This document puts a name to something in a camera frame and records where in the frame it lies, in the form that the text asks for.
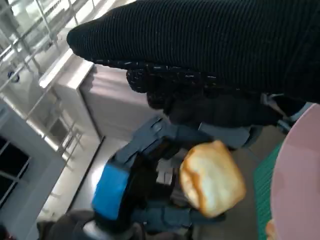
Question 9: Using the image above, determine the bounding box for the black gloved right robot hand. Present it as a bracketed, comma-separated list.
[66, 0, 320, 111]

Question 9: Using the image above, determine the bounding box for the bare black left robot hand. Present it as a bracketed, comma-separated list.
[91, 116, 226, 232]

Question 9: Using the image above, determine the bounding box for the striped toy bread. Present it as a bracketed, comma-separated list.
[179, 139, 247, 219]

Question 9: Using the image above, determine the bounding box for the pale round toy bread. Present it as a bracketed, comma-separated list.
[265, 218, 277, 240]

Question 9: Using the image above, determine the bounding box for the pink bowl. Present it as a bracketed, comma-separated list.
[272, 103, 320, 240]

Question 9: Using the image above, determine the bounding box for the white curtained booth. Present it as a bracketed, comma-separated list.
[38, 59, 166, 141]

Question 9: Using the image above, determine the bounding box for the dark glass panel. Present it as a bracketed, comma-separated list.
[0, 136, 31, 208]

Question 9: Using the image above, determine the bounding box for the blue round sign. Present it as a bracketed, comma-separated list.
[7, 70, 21, 83]

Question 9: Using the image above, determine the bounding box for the green cutting mat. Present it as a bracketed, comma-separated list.
[252, 141, 285, 240]

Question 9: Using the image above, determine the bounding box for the white metal rack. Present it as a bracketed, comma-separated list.
[0, 0, 83, 161]

